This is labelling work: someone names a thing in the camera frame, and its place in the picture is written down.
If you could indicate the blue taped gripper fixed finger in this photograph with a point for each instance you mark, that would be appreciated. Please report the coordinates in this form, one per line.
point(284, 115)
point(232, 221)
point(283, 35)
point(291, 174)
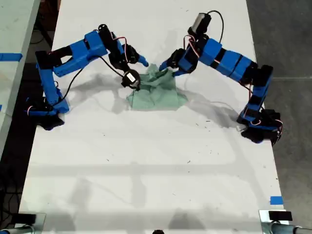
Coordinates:
point(165, 64)
point(143, 61)

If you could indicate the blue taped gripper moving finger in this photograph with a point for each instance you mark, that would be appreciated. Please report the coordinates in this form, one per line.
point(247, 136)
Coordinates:
point(179, 72)
point(138, 88)

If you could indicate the pale green T-shirt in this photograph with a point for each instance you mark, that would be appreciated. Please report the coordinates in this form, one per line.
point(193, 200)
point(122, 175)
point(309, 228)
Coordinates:
point(158, 95)

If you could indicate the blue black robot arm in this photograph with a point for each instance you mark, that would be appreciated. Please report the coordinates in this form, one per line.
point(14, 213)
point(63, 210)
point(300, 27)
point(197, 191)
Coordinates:
point(231, 61)
point(73, 56)

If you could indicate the pale side table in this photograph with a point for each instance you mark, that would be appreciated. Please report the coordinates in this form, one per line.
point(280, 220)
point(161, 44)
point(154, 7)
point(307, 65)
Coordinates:
point(14, 29)

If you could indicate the long blue tape strip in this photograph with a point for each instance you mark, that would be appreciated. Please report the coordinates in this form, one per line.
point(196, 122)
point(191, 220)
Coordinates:
point(11, 57)

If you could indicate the dark round object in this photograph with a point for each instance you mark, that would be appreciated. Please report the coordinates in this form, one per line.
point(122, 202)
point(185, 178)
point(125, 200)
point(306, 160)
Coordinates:
point(158, 232)

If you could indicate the short blue tape strip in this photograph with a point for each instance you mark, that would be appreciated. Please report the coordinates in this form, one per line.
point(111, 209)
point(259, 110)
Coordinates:
point(276, 200)

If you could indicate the small black box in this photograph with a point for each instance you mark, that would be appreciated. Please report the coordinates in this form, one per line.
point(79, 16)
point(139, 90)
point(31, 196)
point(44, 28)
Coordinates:
point(24, 217)
point(280, 215)

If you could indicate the grey pipe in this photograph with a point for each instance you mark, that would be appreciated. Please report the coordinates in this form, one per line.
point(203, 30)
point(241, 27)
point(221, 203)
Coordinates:
point(17, 230)
point(285, 229)

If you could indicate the black camera box white label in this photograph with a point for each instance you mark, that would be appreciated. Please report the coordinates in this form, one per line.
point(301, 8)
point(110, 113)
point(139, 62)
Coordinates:
point(130, 78)

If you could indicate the black silver camera box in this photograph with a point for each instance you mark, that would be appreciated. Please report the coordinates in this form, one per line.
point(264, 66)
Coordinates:
point(200, 22)

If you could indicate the grey metal bracket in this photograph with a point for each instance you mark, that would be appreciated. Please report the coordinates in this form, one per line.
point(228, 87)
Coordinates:
point(40, 220)

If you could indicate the white metal bracket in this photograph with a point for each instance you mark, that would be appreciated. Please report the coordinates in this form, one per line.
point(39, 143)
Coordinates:
point(263, 215)

